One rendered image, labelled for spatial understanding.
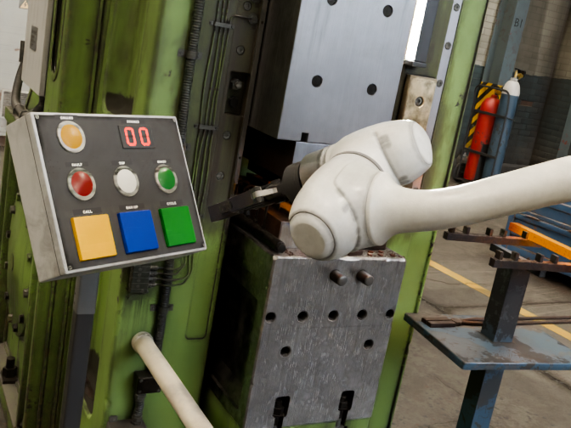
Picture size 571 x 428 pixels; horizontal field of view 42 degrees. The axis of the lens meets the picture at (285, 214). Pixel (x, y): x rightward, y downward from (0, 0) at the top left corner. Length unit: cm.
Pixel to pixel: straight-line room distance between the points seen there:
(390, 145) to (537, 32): 994
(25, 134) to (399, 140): 63
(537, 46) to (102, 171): 993
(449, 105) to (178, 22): 81
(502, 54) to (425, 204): 934
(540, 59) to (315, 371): 954
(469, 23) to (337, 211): 122
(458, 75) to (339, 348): 81
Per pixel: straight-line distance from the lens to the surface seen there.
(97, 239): 131
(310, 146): 171
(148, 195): 142
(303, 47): 166
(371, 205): 98
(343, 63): 172
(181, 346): 191
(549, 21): 1114
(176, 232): 143
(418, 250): 218
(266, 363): 179
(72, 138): 134
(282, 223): 173
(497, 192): 100
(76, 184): 132
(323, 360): 186
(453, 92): 211
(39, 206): 131
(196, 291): 186
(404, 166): 110
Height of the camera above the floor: 140
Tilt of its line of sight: 13 degrees down
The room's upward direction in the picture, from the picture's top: 10 degrees clockwise
